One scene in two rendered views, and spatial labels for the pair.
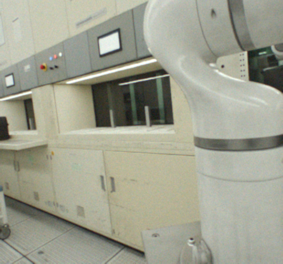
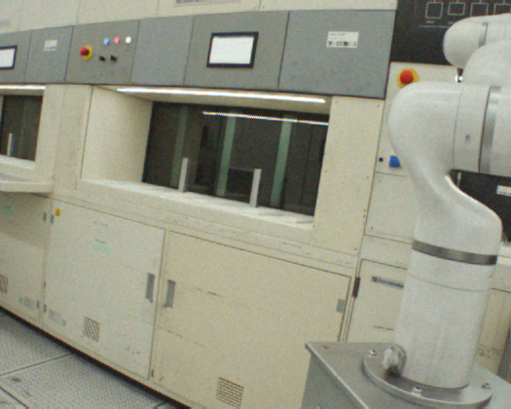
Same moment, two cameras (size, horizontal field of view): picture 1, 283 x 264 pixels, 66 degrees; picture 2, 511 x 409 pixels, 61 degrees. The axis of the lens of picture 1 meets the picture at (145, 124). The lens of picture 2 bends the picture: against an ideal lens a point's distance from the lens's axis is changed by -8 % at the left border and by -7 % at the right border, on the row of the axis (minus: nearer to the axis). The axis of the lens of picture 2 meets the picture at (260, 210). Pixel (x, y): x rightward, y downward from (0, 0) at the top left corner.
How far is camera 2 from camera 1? 37 cm
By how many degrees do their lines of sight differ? 9
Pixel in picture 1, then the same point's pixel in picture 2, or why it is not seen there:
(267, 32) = (502, 168)
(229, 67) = not seen: hidden behind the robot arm
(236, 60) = not seen: hidden behind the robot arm
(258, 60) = not seen: hidden behind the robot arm
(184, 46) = (433, 153)
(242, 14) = (490, 149)
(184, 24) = (439, 134)
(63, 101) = (101, 121)
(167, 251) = (346, 360)
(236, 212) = (443, 316)
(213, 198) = (424, 302)
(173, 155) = (299, 266)
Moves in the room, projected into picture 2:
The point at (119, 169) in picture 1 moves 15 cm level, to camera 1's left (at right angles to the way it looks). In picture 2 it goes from (190, 270) to (149, 265)
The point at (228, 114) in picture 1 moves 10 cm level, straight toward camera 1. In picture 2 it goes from (459, 228) to (478, 237)
